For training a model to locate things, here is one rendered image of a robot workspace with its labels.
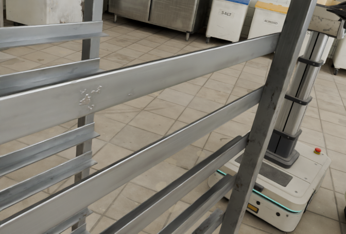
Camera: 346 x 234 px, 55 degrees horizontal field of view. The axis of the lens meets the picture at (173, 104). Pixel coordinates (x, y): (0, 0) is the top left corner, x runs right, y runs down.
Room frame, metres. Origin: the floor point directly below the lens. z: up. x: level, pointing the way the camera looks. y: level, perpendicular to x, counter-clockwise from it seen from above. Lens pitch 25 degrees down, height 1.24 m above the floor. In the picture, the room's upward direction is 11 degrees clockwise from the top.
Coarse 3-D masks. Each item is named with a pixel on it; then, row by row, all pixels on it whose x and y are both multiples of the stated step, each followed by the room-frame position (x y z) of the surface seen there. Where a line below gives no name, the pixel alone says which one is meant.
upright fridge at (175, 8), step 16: (112, 0) 5.30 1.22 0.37; (128, 0) 5.24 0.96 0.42; (144, 0) 5.18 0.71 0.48; (160, 0) 5.12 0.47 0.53; (176, 0) 5.06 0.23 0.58; (192, 0) 5.00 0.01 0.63; (208, 0) 5.68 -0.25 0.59; (128, 16) 5.31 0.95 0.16; (144, 16) 5.17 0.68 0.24; (160, 16) 5.11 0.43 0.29; (176, 16) 5.05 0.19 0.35; (192, 16) 4.99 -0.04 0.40; (192, 32) 5.03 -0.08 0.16
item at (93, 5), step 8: (88, 0) 0.76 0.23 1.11; (96, 0) 0.76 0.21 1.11; (88, 8) 0.76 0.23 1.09; (96, 8) 0.76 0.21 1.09; (88, 16) 0.75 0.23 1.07; (96, 16) 0.76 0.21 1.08; (88, 40) 0.75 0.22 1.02; (96, 40) 0.76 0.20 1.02; (88, 48) 0.75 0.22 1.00; (96, 48) 0.76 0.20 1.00; (88, 56) 0.75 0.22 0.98; (96, 56) 0.77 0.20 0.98; (80, 120) 0.76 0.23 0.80; (88, 120) 0.76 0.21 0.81; (80, 144) 0.75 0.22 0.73; (88, 144) 0.76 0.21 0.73; (80, 152) 0.75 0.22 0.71; (88, 168) 0.77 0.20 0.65; (80, 176) 0.75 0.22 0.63; (80, 224) 0.76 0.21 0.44
